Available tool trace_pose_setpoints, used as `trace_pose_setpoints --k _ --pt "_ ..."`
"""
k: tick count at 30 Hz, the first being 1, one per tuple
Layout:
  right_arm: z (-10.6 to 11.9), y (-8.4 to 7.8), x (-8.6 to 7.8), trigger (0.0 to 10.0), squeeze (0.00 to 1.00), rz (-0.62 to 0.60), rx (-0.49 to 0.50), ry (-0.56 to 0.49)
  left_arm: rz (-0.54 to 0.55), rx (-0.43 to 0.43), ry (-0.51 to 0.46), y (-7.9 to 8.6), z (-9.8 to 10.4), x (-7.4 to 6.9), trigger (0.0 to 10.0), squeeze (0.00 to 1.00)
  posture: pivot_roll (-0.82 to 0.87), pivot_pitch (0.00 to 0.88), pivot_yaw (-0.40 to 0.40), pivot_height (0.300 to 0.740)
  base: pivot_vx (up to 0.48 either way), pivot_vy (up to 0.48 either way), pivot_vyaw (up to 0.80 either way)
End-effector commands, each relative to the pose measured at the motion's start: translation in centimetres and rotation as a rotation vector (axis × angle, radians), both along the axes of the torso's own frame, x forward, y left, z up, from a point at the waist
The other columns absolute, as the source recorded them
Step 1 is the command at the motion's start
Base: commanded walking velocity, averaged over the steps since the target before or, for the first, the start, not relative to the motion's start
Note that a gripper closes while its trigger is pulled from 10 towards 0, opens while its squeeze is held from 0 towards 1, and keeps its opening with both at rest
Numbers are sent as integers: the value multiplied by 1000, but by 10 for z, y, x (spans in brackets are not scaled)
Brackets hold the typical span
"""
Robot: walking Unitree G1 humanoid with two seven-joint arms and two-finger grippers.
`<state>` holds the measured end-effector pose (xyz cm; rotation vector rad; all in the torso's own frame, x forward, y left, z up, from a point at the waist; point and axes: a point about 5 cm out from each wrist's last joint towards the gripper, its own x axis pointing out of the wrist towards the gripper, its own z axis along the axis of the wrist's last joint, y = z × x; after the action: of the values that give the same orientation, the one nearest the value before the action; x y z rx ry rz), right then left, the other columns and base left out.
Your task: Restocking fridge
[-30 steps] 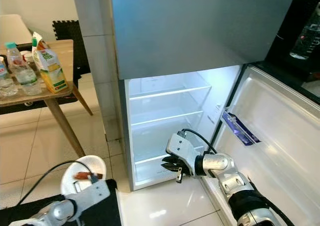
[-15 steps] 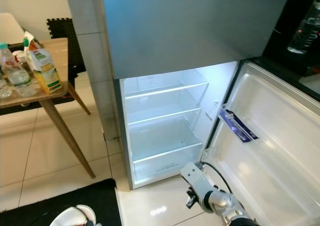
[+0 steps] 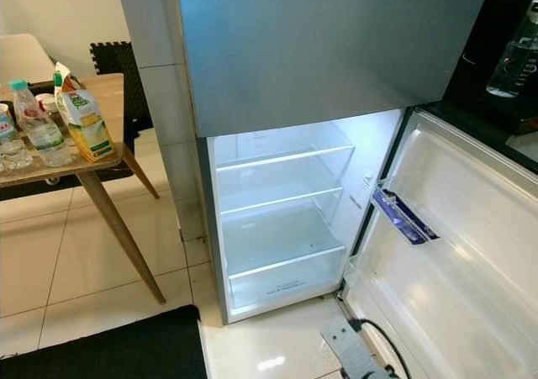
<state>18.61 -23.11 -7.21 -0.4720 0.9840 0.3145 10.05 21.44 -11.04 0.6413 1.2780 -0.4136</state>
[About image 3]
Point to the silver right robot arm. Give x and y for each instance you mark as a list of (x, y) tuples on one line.
[(374, 371)]

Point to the glass fridge shelf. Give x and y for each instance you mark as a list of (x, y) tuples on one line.
[(282, 202), (286, 159), (286, 262)]

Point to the silver fridge body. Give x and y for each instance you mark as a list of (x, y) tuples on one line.
[(374, 160)]

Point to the clear fridge door bin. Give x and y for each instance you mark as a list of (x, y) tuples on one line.
[(405, 217)]

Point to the water bottle blue label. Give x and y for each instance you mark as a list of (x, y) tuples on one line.
[(7, 123)]

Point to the water bottle teal cap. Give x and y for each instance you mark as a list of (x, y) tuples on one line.
[(42, 131)]

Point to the wooden table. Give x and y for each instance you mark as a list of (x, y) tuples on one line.
[(67, 170)]

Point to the small white lidded cup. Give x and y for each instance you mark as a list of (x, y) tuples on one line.
[(48, 103)]

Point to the yellow green juice carton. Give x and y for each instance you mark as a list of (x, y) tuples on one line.
[(88, 123)]

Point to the white plastic chair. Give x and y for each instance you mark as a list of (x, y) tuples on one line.
[(21, 55)]

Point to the black foam puzzle mat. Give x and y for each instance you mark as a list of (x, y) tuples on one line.
[(113, 58)]

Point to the black floor mat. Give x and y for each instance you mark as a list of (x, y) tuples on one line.
[(101, 354)]

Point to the water bottle dark label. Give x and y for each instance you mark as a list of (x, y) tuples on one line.
[(513, 55)]

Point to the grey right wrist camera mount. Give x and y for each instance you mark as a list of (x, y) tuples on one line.
[(340, 339)]

